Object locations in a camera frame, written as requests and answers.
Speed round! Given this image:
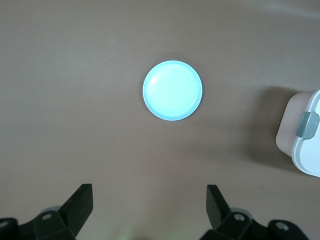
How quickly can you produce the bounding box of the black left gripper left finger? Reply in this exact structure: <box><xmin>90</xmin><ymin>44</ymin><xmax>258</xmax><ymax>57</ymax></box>
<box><xmin>0</xmin><ymin>183</ymin><xmax>94</xmax><ymax>240</ymax></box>

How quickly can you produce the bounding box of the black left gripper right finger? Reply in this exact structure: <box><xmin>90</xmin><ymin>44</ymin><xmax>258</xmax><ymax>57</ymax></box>
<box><xmin>201</xmin><ymin>184</ymin><xmax>308</xmax><ymax>240</ymax></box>

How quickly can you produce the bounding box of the white lidded storage box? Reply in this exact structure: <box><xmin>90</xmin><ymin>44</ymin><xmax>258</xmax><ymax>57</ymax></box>
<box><xmin>275</xmin><ymin>87</ymin><xmax>320</xmax><ymax>178</ymax></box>

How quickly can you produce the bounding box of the round light blue plate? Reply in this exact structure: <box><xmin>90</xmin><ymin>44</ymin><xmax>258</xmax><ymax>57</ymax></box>
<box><xmin>142</xmin><ymin>59</ymin><xmax>203</xmax><ymax>122</ymax></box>

